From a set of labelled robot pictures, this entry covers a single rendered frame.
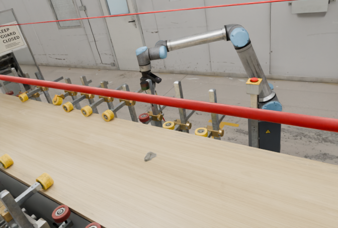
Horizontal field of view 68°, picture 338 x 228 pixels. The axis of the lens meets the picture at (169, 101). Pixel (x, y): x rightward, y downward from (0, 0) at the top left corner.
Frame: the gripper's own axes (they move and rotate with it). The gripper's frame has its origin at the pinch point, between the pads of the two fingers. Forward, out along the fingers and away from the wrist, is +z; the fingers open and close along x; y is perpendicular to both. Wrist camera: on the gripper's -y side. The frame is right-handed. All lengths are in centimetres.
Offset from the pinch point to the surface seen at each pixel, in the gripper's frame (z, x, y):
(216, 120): 8, 10, -56
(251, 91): -16, 11, -80
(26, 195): 5, 106, 8
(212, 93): -11, 10, -55
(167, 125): 10.0, 22.5, -25.1
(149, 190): 11, 74, -47
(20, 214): -3, 116, -11
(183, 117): 10.9, 9.6, -31.0
